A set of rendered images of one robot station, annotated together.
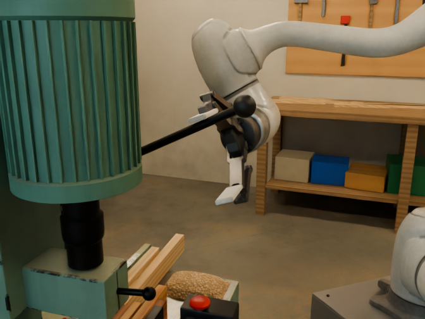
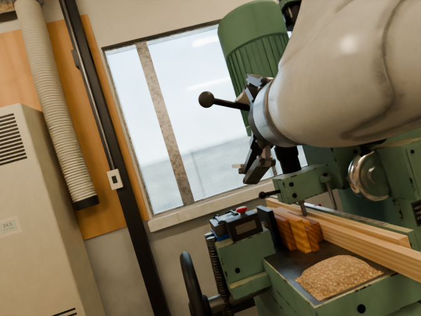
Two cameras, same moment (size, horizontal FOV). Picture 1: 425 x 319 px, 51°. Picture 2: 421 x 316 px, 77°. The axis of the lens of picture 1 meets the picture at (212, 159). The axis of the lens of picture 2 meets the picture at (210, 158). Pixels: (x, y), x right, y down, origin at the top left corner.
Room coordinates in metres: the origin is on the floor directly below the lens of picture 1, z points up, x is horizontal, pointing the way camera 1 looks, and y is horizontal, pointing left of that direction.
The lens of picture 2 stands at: (1.14, -0.32, 1.17)
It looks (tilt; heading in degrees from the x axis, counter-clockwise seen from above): 0 degrees down; 153
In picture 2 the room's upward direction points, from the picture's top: 17 degrees counter-clockwise
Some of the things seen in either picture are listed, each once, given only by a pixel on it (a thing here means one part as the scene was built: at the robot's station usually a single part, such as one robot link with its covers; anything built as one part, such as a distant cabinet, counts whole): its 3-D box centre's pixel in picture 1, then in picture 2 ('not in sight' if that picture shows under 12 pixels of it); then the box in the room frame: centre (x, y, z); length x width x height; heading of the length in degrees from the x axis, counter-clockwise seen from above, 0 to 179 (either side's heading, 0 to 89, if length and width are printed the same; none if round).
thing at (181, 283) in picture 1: (195, 281); (333, 269); (0.79, 0.03, 0.91); 0.12 x 0.09 x 0.03; 73
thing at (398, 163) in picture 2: not in sight; (404, 168); (0.80, 0.32, 1.02); 0.09 x 0.07 x 0.12; 163
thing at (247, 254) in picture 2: not in sight; (241, 247); (0.52, 0.01, 0.91); 0.15 x 0.14 x 0.09; 163
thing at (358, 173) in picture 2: not in sight; (373, 175); (0.75, 0.27, 1.02); 0.12 x 0.03 x 0.12; 73
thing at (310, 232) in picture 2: not in sight; (288, 227); (0.57, 0.14, 0.92); 0.25 x 0.02 x 0.05; 163
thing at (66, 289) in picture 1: (77, 287); (304, 185); (0.60, 0.20, 1.02); 0.14 x 0.07 x 0.09; 73
